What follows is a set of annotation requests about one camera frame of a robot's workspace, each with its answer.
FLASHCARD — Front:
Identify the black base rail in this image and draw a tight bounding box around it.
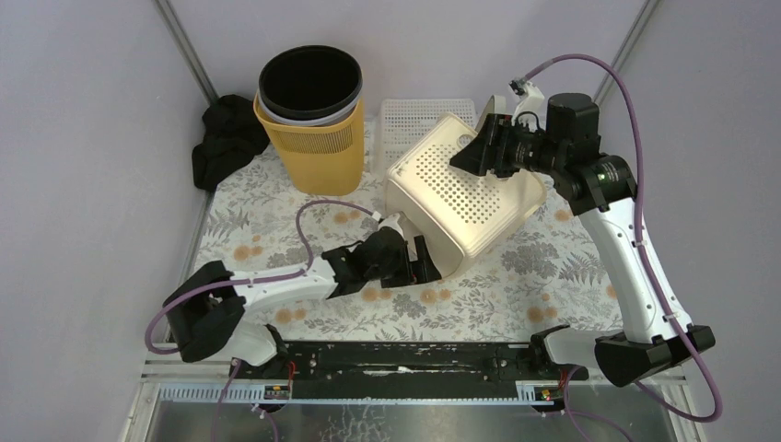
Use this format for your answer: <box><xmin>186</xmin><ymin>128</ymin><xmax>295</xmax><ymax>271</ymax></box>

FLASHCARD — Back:
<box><xmin>238</xmin><ymin>341</ymin><xmax>571</xmax><ymax>397</ymax></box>

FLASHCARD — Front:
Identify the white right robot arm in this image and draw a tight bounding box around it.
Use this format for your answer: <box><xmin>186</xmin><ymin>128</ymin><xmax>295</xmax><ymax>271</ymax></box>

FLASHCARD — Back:
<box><xmin>450</xmin><ymin>93</ymin><xmax>716</xmax><ymax>387</ymax></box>

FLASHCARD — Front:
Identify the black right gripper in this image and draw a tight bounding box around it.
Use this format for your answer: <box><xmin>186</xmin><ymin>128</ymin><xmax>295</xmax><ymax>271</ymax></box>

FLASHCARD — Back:
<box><xmin>447</xmin><ymin>114</ymin><xmax>564</xmax><ymax>180</ymax></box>

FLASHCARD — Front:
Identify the yellow plastic waste bin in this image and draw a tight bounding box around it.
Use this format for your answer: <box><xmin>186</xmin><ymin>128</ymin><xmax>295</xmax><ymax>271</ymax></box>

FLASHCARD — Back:
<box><xmin>253</xmin><ymin>97</ymin><xmax>365</xmax><ymax>196</ymax></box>

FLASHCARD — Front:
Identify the white mesh plastic basket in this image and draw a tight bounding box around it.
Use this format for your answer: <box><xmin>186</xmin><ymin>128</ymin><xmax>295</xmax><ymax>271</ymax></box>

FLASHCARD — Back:
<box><xmin>370</xmin><ymin>99</ymin><xmax>476</xmax><ymax>177</ymax></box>

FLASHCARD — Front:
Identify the black bucket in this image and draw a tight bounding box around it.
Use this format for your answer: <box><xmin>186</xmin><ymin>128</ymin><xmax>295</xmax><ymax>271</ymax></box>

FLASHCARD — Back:
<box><xmin>257</xmin><ymin>45</ymin><xmax>363</xmax><ymax>127</ymax></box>

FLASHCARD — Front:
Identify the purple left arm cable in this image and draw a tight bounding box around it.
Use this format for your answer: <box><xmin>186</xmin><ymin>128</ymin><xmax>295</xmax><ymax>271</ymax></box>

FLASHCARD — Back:
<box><xmin>144</xmin><ymin>199</ymin><xmax>386</xmax><ymax>356</ymax></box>

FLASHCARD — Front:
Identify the grey slotted cable duct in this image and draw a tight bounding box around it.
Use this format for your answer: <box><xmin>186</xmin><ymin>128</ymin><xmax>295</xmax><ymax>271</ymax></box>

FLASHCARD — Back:
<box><xmin>159</xmin><ymin>382</ymin><xmax>557</xmax><ymax>406</ymax></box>

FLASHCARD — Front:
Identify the black crumpled cloth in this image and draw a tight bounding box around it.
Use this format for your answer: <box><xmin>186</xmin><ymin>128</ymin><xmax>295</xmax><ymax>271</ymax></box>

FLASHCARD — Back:
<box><xmin>192</xmin><ymin>95</ymin><xmax>270</xmax><ymax>192</ymax></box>

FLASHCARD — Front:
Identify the floral patterned table mat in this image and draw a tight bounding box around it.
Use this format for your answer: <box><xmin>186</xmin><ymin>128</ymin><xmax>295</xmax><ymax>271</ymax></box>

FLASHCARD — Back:
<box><xmin>191</xmin><ymin>149</ymin><xmax>622</xmax><ymax>342</ymax></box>

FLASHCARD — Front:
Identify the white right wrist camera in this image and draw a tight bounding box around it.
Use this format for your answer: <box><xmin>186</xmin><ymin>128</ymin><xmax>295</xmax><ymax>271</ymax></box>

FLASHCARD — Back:
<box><xmin>508</xmin><ymin>78</ymin><xmax>544</xmax><ymax>122</ymax></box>

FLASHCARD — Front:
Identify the large cream plastic basket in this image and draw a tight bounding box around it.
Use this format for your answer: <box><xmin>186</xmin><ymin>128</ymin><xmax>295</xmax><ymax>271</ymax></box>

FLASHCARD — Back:
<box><xmin>383</xmin><ymin>112</ymin><xmax>547</xmax><ymax>279</ymax></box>

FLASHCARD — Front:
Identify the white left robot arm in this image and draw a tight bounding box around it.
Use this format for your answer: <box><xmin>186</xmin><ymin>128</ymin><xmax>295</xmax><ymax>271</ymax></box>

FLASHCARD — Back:
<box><xmin>160</xmin><ymin>227</ymin><xmax>442</xmax><ymax>378</ymax></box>

